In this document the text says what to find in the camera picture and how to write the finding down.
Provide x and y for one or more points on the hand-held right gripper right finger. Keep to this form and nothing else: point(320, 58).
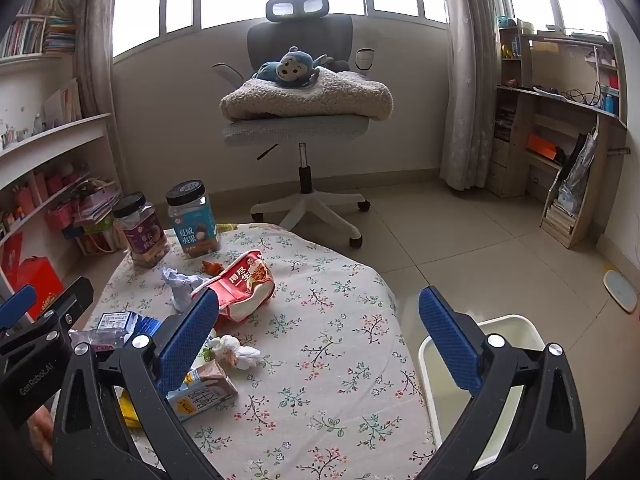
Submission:
point(450, 340)

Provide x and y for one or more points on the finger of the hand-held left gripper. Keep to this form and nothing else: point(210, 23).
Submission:
point(67, 305)
point(17, 302)

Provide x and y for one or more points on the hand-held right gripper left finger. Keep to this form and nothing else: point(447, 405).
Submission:
point(187, 340)

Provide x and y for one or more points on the blue cardboard box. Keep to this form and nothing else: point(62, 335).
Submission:
point(117, 321)

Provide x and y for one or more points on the white plastic bin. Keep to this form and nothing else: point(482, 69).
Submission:
point(520, 332)

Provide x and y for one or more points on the red snack bag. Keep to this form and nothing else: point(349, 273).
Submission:
point(245, 285)

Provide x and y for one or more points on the person's left hand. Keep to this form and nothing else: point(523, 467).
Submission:
point(41, 432)

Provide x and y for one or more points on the red gift bag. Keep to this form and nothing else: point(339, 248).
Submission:
point(37, 280)

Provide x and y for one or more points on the crumpled white tissue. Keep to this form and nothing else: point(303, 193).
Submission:
point(235, 352)

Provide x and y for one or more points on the brown milk carton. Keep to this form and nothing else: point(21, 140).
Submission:
point(210, 390)

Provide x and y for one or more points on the crumpled white paper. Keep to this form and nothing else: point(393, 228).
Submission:
point(180, 285)

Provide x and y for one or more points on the pink paper bag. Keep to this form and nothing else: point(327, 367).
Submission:
point(97, 237)

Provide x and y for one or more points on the orange wrapper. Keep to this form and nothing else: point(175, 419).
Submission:
point(212, 266)

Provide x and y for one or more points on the yellow packet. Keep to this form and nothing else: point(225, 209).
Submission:
point(129, 410)

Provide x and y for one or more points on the purple label nut jar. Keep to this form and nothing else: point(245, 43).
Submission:
point(142, 240)

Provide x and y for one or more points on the blue label nut jar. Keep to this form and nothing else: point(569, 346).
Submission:
point(192, 230)

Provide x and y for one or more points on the stack of books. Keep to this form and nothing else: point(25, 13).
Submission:
point(557, 217)

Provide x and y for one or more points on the white bookshelf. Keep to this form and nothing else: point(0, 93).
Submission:
point(60, 135)

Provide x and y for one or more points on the pale blue oval scale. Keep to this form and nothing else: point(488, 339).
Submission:
point(620, 290)

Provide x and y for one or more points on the wooden desk shelf unit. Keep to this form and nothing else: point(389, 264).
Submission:
point(585, 210)

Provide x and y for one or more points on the silver plastic bag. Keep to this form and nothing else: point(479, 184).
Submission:
point(580, 170)

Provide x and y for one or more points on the orange box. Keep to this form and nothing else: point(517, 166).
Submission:
point(542, 146)

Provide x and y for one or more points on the grey office chair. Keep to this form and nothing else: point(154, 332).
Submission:
point(295, 130)

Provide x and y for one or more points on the pale patterned curtain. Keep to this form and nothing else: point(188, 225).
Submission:
point(95, 35)
point(467, 85)

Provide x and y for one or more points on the row of books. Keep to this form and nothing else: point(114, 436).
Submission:
point(22, 37)

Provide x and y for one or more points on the beige fleece blanket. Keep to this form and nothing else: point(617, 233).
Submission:
point(310, 97)

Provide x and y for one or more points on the blue container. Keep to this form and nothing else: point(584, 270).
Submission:
point(610, 100)

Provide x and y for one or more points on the blue plush monkey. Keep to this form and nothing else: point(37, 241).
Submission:
point(292, 67)

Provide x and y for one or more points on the yellow toy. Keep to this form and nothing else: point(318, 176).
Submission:
point(507, 51)

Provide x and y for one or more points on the teal container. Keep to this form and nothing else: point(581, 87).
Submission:
point(505, 22)

